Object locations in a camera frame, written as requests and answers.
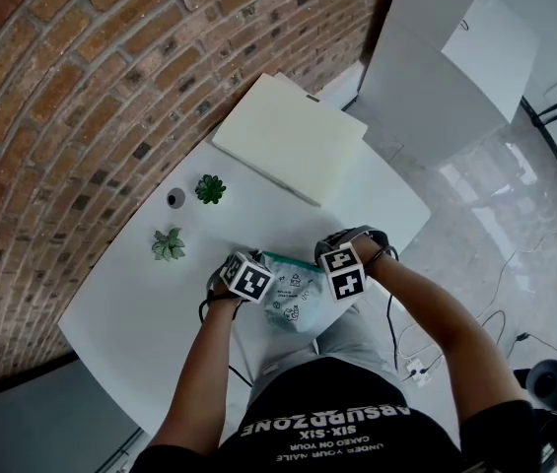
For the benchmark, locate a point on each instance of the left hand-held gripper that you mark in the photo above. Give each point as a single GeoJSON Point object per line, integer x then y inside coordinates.
{"type": "Point", "coordinates": [251, 279]}

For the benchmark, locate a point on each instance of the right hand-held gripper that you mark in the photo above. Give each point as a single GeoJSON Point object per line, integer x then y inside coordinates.
{"type": "Point", "coordinates": [347, 274]}

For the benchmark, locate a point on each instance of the printed clear plastic bag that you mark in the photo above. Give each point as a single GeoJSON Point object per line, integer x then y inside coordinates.
{"type": "Point", "coordinates": [302, 289]}

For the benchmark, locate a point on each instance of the person's left forearm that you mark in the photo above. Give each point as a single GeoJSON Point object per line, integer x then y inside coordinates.
{"type": "Point", "coordinates": [194, 377]}

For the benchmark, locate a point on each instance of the person's right forearm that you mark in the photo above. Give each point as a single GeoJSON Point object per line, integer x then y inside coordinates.
{"type": "Point", "coordinates": [436, 323]}

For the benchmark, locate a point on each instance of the person's grey trousers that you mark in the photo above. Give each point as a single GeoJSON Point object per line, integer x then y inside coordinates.
{"type": "Point", "coordinates": [347, 343]}

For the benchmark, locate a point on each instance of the variegated leafy potted plant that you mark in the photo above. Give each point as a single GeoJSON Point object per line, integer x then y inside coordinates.
{"type": "Point", "coordinates": [168, 244]}

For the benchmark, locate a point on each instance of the dark green potted succulent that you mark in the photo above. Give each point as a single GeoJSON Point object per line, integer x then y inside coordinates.
{"type": "Point", "coordinates": [210, 188]}

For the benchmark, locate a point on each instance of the white power strip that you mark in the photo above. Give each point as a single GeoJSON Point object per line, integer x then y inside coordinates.
{"type": "Point", "coordinates": [418, 372]}

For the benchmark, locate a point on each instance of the cream flat box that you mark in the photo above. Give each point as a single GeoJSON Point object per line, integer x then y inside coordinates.
{"type": "Point", "coordinates": [293, 136]}

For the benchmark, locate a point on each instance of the person's black printed t-shirt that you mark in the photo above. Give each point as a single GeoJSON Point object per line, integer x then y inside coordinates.
{"type": "Point", "coordinates": [342, 431]}

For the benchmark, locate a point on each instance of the white shelving cabinet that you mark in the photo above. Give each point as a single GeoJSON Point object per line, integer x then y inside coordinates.
{"type": "Point", "coordinates": [431, 82]}

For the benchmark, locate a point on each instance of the black round chair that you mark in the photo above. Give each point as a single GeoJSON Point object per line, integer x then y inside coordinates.
{"type": "Point", "coordinates": [551, 382]}

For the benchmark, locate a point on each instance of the grey low cabinet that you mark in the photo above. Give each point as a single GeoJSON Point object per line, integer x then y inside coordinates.
{"type": "Point", "coordinates": [36, 422]}

